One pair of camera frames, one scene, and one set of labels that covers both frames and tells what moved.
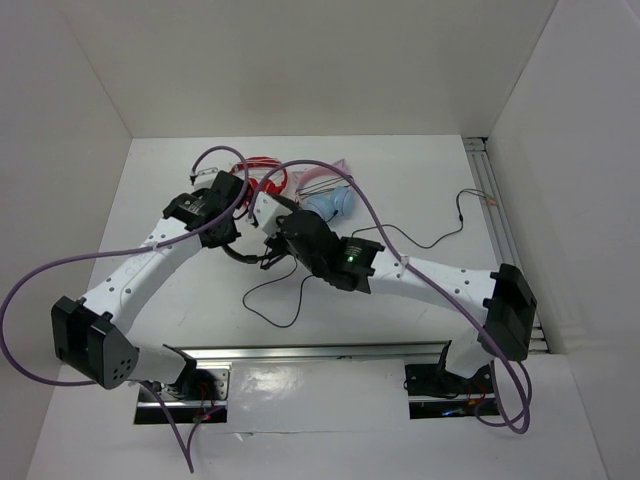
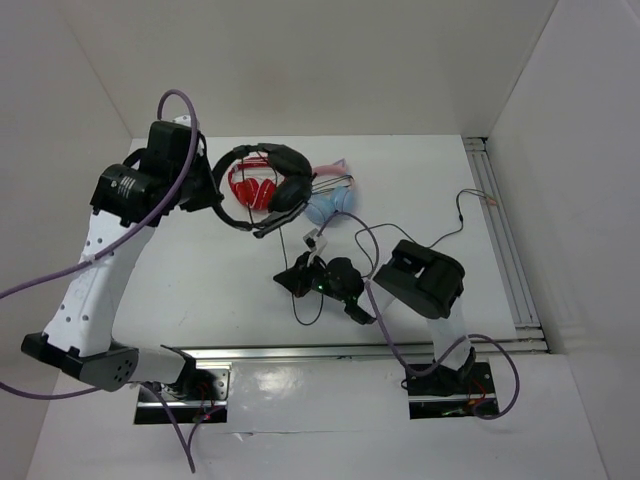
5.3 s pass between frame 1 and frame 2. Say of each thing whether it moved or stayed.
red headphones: stayed
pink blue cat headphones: stayed
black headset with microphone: moved
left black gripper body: moved
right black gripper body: moved
